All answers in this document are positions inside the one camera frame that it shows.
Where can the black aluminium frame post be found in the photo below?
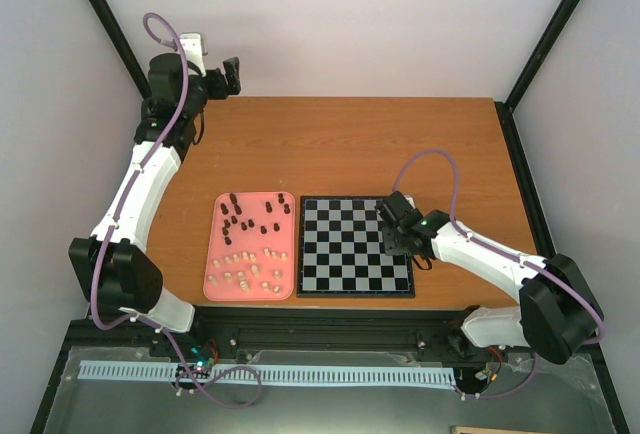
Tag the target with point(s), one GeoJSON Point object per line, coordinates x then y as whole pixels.
{"type": "Point", "coordinates": [545, 44]}
{"type": "Point", "coordinates": [112, 29]}

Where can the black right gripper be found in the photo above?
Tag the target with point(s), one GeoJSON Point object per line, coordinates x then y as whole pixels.
{"type": "Point", "coordinates": [390, 244]}

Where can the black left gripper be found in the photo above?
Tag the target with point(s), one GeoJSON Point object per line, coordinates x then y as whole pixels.
{"type": "Point", "coordinates": [221, 89]}

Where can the pink plastic tray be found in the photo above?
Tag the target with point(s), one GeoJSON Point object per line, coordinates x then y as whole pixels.
{"type": "Point", "coordinates": [262, 250]}

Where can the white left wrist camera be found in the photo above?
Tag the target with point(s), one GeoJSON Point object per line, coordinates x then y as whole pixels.
{"type": "Point", "coordinates": [194, 46]}

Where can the black aluminium frame post right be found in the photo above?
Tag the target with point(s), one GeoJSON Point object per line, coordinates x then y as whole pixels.
{"type": "Point", "coordinates": [545, 44]}

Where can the group light wooden chess piece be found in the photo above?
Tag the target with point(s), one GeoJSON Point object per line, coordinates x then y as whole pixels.
{"type": "Point", "coordinates": [245, 287]}

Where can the light blue slotted cable duct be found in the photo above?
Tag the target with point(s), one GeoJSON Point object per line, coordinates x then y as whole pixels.
{"type": "Point", "coordinates": [273, 375]}

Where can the black white chessboard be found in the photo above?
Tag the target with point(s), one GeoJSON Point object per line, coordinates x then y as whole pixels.
{"type": "Point", "coordinates": [342, 254]}

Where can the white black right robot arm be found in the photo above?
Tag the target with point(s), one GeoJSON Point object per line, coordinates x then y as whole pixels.
{"type": "Point", "coordinates": [555, 313]}

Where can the black side frame rail right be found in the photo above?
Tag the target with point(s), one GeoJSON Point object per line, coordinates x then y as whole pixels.
{"type": "Point", "coordinates": [531, 203]}

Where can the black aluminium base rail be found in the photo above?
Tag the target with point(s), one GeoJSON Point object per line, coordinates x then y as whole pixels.
{"type": "Point", "coordinates": [234, 332]}

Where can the black aluminium frame post left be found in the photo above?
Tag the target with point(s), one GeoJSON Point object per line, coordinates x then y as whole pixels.
{"type": "Point", "coordinates": [112, 29]}

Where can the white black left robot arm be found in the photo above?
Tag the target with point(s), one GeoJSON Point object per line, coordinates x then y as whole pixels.
{"type": "Point", "coordinates": [111, 265]}

